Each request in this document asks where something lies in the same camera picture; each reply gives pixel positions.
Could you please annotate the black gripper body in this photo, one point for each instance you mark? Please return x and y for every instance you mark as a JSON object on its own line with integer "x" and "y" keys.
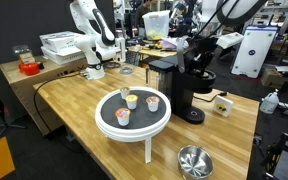
{"x": 204, "y": 50}

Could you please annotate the black coffee maker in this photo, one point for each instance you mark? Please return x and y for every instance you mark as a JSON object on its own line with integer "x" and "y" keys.
{"x": 184, "y": 93}

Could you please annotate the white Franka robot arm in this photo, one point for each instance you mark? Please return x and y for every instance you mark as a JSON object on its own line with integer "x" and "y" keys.
{"x": 90, "y": 43}

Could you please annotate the coffee pod pink lid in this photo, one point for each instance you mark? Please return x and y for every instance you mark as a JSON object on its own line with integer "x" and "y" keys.
{"x": 152, "y": 104}

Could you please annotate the coffee pod yellow lid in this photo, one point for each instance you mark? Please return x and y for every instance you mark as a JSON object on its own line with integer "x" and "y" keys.
{"x": 131, "y": 102}

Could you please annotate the coffee pod green lid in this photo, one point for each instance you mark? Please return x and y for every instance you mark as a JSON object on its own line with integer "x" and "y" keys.
{"x": 125, "y": 93}

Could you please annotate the coffee pod orange red lid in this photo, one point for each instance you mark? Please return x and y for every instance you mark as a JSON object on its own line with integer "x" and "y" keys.
{"x": 122, "y": 117}

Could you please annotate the stainless steel pot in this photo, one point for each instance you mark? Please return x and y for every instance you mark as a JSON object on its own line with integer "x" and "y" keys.
{"x": 195, "y": 163}

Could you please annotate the lavender cloth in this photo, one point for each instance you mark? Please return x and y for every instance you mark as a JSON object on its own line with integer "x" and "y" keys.
{"x": 169, "y": 43}

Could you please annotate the white box yellow label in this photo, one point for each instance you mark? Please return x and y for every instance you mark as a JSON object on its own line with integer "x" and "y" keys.
{"x": 223, "y": 106}

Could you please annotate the wooden background table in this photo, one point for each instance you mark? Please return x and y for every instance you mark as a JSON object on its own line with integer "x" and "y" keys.
{"x": 157, "y": 53}

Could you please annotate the white panel blue logo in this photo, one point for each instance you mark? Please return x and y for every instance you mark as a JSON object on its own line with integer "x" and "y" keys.
{"x": 254, "y": 60}

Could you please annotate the clear plastic storage bin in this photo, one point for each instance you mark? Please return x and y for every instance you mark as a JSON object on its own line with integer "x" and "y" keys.
{"x": 155, "y": 25}

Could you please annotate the cardboard box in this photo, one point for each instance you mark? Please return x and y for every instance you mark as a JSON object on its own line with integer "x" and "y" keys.
{"x": 272, "y": 78}

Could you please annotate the white plastic bottle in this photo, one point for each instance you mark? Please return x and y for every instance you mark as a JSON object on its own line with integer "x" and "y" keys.
{"x": 269, "y": 103}

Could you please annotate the person in dark shirt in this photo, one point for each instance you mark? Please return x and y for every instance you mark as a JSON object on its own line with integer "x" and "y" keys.
{"x": 140, "y": 16}

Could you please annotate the white round stand black top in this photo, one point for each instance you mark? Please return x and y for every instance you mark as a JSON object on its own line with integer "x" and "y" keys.
{"x": 140, "y": 116}

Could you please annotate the black metal cart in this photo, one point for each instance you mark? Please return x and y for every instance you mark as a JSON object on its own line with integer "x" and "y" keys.
{"x": 284, "y": 163}

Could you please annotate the white flat box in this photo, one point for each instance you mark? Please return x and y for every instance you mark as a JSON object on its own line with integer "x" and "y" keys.
{"x": 59, "y": 40}
{"x": 62, "y": 56}

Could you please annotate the red bowl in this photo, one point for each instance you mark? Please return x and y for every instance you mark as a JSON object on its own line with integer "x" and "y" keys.
{"x": 29, "y": 69}

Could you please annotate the clear plastic container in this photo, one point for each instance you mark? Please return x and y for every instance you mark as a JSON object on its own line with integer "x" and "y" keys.
{"x": 23, "y": 53}

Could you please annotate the beige wooden cabinet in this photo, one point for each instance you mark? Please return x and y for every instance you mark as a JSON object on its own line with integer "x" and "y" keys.
{"x": 20, "y": 86}

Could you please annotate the black tripod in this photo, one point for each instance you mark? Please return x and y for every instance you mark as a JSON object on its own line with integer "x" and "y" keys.
{"x": 6, "y": 124}

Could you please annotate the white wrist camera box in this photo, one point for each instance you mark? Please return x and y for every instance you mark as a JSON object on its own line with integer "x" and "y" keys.
{"x": 230, "y": 40}

